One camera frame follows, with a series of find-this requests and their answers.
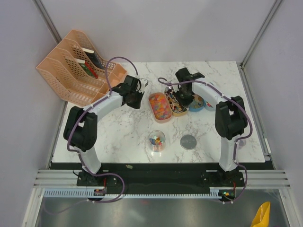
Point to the clear plastic jar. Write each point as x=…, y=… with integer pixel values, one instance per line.
x=156, y=141

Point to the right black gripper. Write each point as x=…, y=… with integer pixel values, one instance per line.
x=184, y=104

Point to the yellow plastic scoop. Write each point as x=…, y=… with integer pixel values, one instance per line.
x=262, y=216

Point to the red green book in rack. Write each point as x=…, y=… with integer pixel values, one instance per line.
x=86, y=67

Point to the white cable duct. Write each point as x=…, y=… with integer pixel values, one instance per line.
x=99, y=192

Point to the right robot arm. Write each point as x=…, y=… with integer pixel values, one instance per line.
x=230, y=116

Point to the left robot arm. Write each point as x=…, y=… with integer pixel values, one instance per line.
x=82, y=124

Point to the silver jar lid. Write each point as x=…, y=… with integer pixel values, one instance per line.
x=188, y=142

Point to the peach file organizer rack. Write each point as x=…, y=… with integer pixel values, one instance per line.
x=67, y=78

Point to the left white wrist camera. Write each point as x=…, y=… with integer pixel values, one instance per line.
x=143, y=83

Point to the light blue candy tray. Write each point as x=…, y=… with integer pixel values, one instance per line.
x=208, y=106

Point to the pink star candy tray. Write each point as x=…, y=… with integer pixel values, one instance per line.
x=160, y=107

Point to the blue jelly candy tray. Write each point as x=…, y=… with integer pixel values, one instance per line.
x=197, y=104

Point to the tan lollipop tray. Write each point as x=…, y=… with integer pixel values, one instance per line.
x=176, y=108

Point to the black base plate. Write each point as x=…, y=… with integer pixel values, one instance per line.
x=162, y=178

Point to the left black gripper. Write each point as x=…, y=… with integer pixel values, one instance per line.
x=138, y=105

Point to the small purple candy cup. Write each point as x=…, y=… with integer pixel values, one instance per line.
x=242, y=143

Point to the black book in rack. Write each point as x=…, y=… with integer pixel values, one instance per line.
x=93, y=57

